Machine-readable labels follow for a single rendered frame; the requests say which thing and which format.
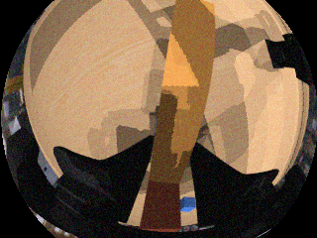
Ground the small blue block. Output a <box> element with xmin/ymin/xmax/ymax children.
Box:
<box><xmin>179</xmin><ymin>197</ymin><xmax>195</xmax><ymax>211</ymax></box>

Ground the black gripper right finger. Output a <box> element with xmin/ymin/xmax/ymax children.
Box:
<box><xmin>190</xmin><ymin>142</ymin><xmax>278</xmax><ymax>229</ymax></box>

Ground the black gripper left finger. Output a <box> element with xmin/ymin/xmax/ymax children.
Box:
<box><xmin>53</xmin><ymin>135</ymin><xmax>155</xmax><ymax>223</ymax></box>

